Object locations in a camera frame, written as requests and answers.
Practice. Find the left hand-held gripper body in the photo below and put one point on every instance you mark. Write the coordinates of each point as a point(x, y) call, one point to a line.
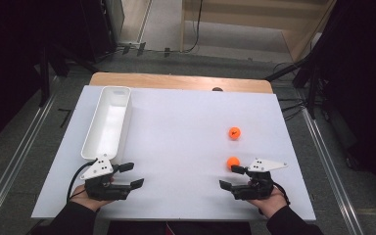
point(98, 169)

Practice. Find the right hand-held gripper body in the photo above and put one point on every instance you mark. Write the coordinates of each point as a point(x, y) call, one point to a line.
point(258, 187)

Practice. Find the orange ball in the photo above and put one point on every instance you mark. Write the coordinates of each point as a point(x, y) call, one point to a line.
point(232, 162)
point(234, 132)

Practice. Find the white plastic container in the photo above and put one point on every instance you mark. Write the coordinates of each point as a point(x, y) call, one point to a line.
point(109, 127)

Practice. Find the person's right hand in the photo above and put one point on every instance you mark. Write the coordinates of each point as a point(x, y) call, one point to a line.
point(272, 204)

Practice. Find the person's left hand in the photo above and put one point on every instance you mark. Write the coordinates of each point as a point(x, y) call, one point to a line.
point(81, 199)

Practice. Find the white board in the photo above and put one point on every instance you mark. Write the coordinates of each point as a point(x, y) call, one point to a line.
point(176, 147)

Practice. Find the small dark round cap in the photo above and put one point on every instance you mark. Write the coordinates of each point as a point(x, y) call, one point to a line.
point(217, 89)

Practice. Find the wooden table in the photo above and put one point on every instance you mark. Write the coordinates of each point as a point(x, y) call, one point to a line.
point(176, 81)

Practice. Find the black metal stand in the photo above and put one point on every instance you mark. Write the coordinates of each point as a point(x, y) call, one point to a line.
point(312, 91)
point(44, 78)

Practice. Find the dark cabinet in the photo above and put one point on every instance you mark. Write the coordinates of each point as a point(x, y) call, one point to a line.
point(101, 26)

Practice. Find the light wooden shelf unit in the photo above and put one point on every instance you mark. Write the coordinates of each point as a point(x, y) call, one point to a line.
point(251, 19)

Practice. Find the metal floor rail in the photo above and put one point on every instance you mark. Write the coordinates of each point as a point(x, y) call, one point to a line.
point(329, 169)
point(13, 163)

